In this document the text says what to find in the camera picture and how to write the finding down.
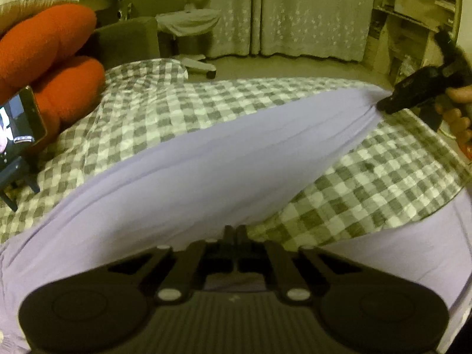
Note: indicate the black smartphone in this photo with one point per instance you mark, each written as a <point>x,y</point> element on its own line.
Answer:
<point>22,129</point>

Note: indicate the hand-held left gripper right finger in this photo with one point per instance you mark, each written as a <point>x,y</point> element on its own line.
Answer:
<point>241,245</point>

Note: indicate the white pillow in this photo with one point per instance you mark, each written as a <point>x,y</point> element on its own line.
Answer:
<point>22,11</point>

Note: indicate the grey office chair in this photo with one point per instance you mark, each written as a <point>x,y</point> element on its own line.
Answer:
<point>188,22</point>

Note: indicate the blue phone stand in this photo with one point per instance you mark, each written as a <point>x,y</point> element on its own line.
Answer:
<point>18,177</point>

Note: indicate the star patterned curtain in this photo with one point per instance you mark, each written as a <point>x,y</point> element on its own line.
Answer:
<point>302,11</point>

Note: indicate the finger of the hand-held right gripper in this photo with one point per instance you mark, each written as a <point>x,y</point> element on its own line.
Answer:
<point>391,103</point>

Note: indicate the lavender pants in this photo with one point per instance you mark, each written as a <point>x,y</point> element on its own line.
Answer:
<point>221,155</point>

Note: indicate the wooden bookshelf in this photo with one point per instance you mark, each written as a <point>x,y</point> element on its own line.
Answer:
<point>405,22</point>

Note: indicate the grey white checkered blanket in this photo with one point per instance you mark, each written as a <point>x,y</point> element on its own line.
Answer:
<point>166,92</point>

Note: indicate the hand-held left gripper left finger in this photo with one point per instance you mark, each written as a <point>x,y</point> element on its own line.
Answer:
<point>228,245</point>

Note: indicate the person's right hand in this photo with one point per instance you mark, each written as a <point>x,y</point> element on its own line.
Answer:
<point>461,118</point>

